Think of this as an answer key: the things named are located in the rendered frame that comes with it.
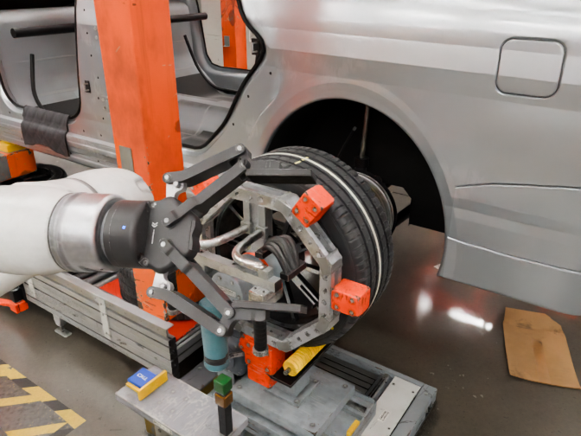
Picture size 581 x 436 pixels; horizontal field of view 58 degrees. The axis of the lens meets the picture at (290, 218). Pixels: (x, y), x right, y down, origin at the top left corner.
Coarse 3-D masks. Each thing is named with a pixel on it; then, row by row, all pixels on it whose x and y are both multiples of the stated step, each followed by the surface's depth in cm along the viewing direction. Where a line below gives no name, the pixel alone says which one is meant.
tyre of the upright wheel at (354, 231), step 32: (256, 160) 165; (288, 160) 163; (320, 160) 165; (352, 192) 159; (352, 224) 152; (384, 224) 165; (352, 256) 152; (384, 256) 164; (384, 288) 175; (352, 320) 162
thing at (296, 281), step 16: (240, 208) 187; (224, 224) 183; (272, 224) 170; (288, 224) 165; (320, 224) 155; (240, 240) 181; (224, 256) 188; (304, 256) 173; (288, 288) 176; (304, 288) 172; (304, 304) 190; (272, 320) 182; (288, 320) 181; (304, 320) 177
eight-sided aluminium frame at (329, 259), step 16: (240, 192) 157; (256, 192) 154; (272, 192) 156; (288, 192) 154; (224, 208) 172; (272, 208) 152; (288, 208) 149; (208, 224) 177; (304, 240) 150; (320, 240) 152; (320, 256) 148; (336, 256) 150; (208, 272) 183; (320, 272) 151; (336, 272) 153; (320, 288) 153; (320, 304) 155; (240, 320) 181; (320, 320) 157; (336, 320) 159; (272, 336) 173; (288, 336) 172; (304, 336) 164
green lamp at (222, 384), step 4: (220, 376) 150; (224, 376) 150; (228, 376) 150; (216, 380) 148; (220, 380) 148; (224, 380) 148; (228, 380) 149; (216, 384) 148; (220, 384) 147; (224, 384) 147; (228, 384) 149; (232, 384) 150; (216, 388) 149; (220, 388) 148; (224, 388) 147; (228, 388) 149; (220, 392) 148; (224, 392) 148
